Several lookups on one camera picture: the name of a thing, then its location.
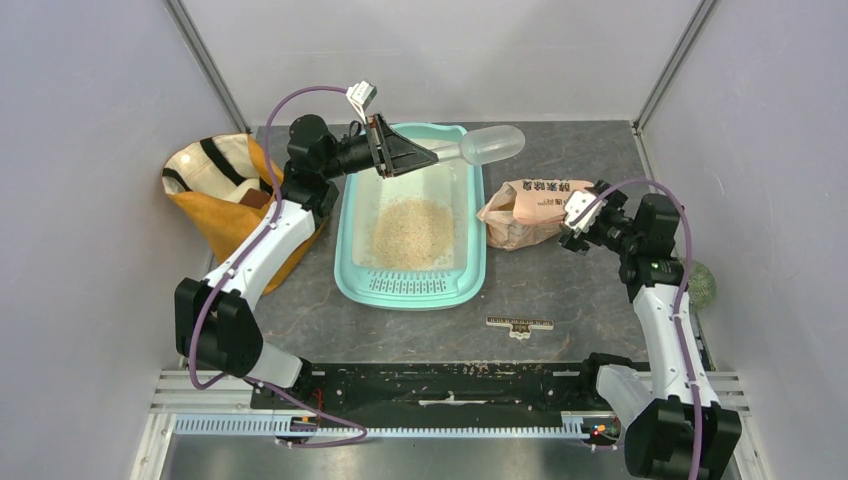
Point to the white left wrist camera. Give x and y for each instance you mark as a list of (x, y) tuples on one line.
[(360, 96)]

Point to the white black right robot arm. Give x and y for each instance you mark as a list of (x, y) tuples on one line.
[(675, 428)]

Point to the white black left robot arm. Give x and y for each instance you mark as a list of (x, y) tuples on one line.
[(215, 323)]

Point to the tan litter pile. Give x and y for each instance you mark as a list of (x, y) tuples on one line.
[(412, 234)]

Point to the orange Trader Joe's bag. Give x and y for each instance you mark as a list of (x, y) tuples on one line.
[(223, 185)]

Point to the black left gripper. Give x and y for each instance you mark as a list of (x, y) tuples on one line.
[(395, 157)]

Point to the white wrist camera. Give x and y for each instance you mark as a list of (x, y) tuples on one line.
[(581, 210), (360, 96)]

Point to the pink cat litter bag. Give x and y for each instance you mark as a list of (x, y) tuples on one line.
[(526, 212)]

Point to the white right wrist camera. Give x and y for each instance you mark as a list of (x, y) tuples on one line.
[(581, 210)]

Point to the green netted melon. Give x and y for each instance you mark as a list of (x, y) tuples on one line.
[(702, 287)]

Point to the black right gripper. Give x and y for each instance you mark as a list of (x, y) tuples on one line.
[(616, 200)]

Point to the teal plastic litter box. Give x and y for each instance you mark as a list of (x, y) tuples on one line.
[(452, 279)]

